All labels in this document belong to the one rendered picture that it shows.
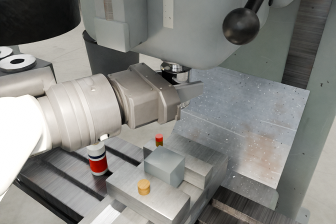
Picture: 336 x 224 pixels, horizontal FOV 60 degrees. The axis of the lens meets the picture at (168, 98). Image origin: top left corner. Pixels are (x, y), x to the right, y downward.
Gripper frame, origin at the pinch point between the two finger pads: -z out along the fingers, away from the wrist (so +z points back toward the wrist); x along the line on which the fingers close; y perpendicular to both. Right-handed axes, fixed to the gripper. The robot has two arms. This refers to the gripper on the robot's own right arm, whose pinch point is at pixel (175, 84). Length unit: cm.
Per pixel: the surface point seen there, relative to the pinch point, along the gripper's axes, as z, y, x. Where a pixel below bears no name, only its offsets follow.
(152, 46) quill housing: 7.2, -9.7, -5.9
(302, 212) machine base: -85, 102, 10
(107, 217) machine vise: 13.3, 23.5, 0.6
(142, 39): 8.6, -10.9, -6.2
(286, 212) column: -43, 58, -2
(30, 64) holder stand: 15.7, 10.8, 43.3
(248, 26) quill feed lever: 5.0, -14.9, -17.1
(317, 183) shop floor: -129, 122, 25
